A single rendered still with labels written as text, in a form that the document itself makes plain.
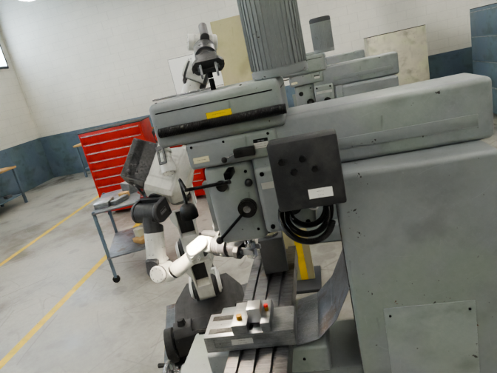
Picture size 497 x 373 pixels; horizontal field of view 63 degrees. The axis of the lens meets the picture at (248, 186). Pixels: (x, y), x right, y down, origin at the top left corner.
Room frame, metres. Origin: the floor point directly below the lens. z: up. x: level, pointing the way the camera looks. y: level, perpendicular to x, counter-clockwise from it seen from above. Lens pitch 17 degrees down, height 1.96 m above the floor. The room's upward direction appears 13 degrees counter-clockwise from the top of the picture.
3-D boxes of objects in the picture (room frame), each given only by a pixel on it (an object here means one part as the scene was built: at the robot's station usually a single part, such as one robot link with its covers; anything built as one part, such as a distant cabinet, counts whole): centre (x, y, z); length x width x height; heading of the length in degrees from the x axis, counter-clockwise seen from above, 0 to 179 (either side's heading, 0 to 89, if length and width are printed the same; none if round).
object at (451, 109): (1.44, -0.44, 1.66); 0.80 x 0.23 x 0.20; 78
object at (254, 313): (1.37, 0.08, 1.05); 0.06 x 0.05 x 0.06; 169
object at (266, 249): (1.94, -0.05, 1.04); 0.22 x 0.12 x 0.20; 175
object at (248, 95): (1.54, 0.03, 1.81); 0.47 x 0.26 x 0.16; 78
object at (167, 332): (2.06, 0.65, 0.50); 0.20 x 0.05 x 0.20; 6
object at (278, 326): (1.38, 0.11, 0.99); 0.35 x 0.15 x 0.11; 79
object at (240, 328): (1.38, 0.14, 1.03); 0.15 x 0.06 x 0.04; 169
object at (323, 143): (1.15, -0.18, 1.62); 0.20 x 0.09 x 0.21; 78
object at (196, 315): (2.33, 0.41, 0.59); 0.64 x 0.52 x 0.33; 6
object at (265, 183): (1.50, -0.14, 1.47); 0.24 x 0.19 x 0.26; 168
